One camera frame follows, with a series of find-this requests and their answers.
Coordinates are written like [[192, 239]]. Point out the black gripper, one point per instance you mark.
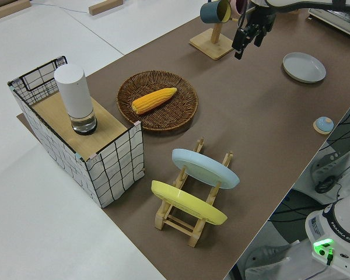
[[261, 20]]

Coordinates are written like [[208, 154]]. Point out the gray plate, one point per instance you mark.
[[304, 67]]

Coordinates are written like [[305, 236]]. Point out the blue bell on wooden base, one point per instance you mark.
[[323, 124]]

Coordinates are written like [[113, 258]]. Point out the light blue plate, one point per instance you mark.
[[204, 169]]

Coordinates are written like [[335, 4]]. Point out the teal mug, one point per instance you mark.
[[209, 13]]

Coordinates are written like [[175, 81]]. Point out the white cylinder bottle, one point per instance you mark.
[[74, 93]]

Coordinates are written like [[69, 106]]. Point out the long wooden block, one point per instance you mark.
[[8, 9]]

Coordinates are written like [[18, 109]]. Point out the brown table mat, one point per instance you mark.
[[280, 122]]

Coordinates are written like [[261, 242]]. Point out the pink mug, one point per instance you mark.
[[234, 6]]

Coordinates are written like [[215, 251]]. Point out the white toaster oven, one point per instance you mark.
[[338, 21]]

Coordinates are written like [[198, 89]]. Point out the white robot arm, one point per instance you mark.
[[338, 224]]

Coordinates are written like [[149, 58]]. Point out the brown wicker basket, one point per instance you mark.
[[169, 118]]

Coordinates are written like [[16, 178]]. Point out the wooden plate rack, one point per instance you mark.
[[178, 225]]

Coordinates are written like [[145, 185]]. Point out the short wooden block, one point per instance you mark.
[[105, 7]]

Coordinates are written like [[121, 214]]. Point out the yellow corn cob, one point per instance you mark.
[[153, 100]]

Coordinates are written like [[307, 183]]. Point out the gray table clamp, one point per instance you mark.
[[326, 167], [268, 253]]

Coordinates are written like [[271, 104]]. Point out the wooden mug tree stand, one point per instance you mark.
[[207, 43]]

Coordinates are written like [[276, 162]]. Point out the yellow plate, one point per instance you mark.
[[186, 201]]

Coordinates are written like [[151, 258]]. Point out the grid-patterned box with wooden top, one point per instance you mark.
[[116, 169]]

